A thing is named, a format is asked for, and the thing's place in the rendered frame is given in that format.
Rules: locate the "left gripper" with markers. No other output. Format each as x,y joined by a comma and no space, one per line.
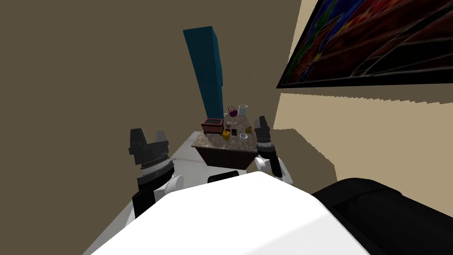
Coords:
150,151

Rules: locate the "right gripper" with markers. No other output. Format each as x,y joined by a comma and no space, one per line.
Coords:
263,134

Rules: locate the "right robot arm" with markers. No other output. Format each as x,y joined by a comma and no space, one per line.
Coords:
375,212

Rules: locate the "olive yellow object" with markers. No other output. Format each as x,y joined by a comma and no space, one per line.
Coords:
248,130

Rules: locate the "white bowl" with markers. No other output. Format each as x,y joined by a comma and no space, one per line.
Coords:
243,136

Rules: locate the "purple bowl with sticks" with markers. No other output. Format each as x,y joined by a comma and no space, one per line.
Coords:
233,113

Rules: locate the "yellow mug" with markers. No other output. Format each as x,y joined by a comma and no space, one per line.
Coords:
226,135

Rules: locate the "red toaster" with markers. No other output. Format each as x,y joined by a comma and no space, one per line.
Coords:
212,125

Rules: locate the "dark brown marble-topped counter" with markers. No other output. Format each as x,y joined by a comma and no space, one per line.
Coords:
226,159

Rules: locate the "tall teal cabinet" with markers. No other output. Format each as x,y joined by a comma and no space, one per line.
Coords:
207,71

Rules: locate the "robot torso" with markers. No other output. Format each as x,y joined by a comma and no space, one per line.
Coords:
240,219

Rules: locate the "colourful framed wall picture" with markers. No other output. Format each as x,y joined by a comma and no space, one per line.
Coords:
371,39

